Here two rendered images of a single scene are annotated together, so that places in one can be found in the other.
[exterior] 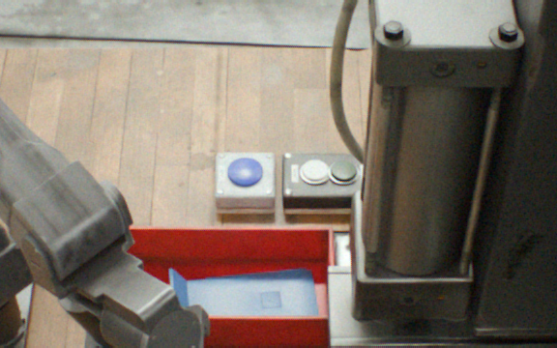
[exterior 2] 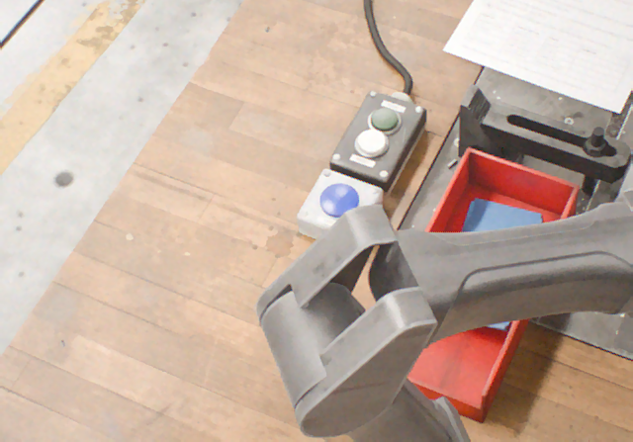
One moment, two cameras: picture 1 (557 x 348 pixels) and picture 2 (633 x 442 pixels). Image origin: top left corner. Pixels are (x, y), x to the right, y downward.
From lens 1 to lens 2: 0.89 m
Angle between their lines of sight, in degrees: 35
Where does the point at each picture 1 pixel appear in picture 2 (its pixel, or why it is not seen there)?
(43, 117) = (124, 374)
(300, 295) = (501, 218)
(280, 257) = (450, 216)
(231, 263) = not seen: hidden behind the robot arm
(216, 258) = not seen: hidden behind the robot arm
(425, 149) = not seen: outside the picture
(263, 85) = (207, 151)
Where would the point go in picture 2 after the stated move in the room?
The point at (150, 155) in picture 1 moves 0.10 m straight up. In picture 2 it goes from (244, 286) to (231, 231)
